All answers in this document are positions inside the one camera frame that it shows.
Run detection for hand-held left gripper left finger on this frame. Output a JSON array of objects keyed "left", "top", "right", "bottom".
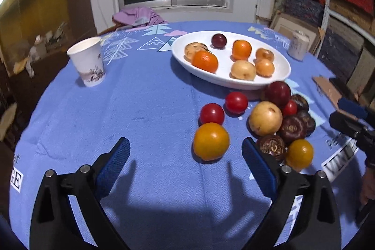
[{"left": 29, "top": 137, "right": 131, "bottom": 250}]

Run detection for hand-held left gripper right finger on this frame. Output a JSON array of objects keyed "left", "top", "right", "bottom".
[{"left": 241, "top": 137, "right": 342, "bottom": 250}]

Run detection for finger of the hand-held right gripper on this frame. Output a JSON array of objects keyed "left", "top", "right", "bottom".
[
  {"left": 329, "top": 111, "right": 375, "bottom": 152},
  {"left": 337, "top": 98, "right": 369, "bottom": 119}
]

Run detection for yellow-green tomato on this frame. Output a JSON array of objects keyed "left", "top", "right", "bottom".
[{"left": 285, "top": 139, "right": 314, "bottom": 172}]

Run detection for tan potato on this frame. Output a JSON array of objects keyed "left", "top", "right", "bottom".
[
  {"left": 230, "top": 60, "right": 256, "bottom": 81},
  {"left": 248, "top": 101, "right": 283, "bottom": 136}
]

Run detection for yellow-orange tomato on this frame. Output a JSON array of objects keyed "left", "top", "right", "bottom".
[{"left": 193, "top": 122, "right": 230, "bottom": 161}]

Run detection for dark red plum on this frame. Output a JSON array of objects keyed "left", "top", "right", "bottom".
[
  {"left": 211, "top": 34, "right": 227, "bottom": 49},
  {"left": 265, "top": 81, "right": 292, "bottom": 107}
]

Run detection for orange-tan round fruit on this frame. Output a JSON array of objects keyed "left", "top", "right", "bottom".
[
  {"left": 255, "top": 59, "right": 275, "bottom": 77},
  {"left": 255, "top": 48, "right": 275, "bottom": 61}
]

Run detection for white oval plate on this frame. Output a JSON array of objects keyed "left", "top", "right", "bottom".
[{"left": 171, "top": 30, "right": 291, "bottom": 90}]

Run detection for large orange mandarin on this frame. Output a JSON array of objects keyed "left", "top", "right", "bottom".
[{"left": 192, "top": 51, "right": 219, "bottom": 74}]

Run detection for small orange mandarin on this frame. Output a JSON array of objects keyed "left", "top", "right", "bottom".
[{"left": 231, "top": 40, "right": 252, "bottom": 61}]

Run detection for tan spotted round fruit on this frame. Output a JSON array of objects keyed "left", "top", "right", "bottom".
[{"left": 184, "top": 43, "right": 208, "bottom": 61}]

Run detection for person's right hand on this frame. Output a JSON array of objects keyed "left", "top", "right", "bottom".
[{"left": 360, "top": 159, "right": 375, "bottom": 206}]

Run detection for black phone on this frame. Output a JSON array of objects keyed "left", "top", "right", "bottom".
[{"left": 329, "top": 78, "right": 364, "bottom": 105}]

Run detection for brown cardboard sheet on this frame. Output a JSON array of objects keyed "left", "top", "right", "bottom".
[{"left": 312, "top": 76, "right": 343, "bottom": 110}]

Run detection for blue printed tablecloth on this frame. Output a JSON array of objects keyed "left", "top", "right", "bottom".
[{"left": 8, "top": 21, "right": 370, "bottom": 250}]

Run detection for white drink can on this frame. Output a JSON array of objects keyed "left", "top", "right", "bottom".
[{"left": 287, "top": 30, "right": 310, "bottom": 61}]

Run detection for cardboard box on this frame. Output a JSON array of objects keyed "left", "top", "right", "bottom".
[{"left": 270, "top": 12, "right": 323, "bottom": 54}]

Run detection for white paper cup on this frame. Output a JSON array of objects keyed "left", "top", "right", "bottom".
[{"left": 67, "top": 36, "right": 106, "bottom": 87}]

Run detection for wooden chair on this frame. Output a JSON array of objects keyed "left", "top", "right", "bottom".
[{"left": 0, "top": 104, "right": 18, "bottom": 142}]

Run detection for purple cloth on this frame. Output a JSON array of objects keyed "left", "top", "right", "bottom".
[{"left": 113, "top": 7, "right": 169, "bottom": 27}]

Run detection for wooden glass cabinet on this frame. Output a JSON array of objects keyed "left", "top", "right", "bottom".
[{"left": 0, "top": 0, "right": 97, "bottom": 78}]

